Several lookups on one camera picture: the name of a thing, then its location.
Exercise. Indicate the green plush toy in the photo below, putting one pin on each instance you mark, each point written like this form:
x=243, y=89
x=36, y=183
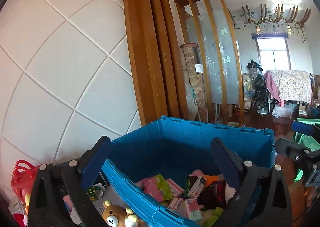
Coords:
x=209, y=217

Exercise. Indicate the wooden glass room divider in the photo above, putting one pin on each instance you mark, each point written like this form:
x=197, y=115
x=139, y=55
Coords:
x=210, y=24

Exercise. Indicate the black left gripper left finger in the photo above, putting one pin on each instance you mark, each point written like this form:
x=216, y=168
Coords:
x=47, y=207

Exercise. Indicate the brown teddy bear plush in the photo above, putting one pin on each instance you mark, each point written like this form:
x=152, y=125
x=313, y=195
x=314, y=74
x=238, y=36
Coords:
x=117, y=216

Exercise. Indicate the rolled patterned carpet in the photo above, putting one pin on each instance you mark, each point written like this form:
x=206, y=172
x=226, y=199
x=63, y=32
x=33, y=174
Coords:
x=192, y=69

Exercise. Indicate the red plastic carry case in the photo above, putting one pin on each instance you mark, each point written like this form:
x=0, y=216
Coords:
x=23, y=177

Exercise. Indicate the large pink tissue pack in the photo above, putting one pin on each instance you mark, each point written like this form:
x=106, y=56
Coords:
x=157, y=187

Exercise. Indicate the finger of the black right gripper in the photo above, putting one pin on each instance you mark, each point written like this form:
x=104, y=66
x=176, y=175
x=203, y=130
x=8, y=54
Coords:
x=303, y=128

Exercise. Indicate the blue plastic storage crate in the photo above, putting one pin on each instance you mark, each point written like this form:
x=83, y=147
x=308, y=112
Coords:
x=174, y=148

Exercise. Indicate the floral cloth on rack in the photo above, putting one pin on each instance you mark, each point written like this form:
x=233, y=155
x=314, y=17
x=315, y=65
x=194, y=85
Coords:
x=289, y=85

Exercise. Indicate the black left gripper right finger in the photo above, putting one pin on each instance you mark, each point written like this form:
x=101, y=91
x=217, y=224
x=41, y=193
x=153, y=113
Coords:
x=261, y=198

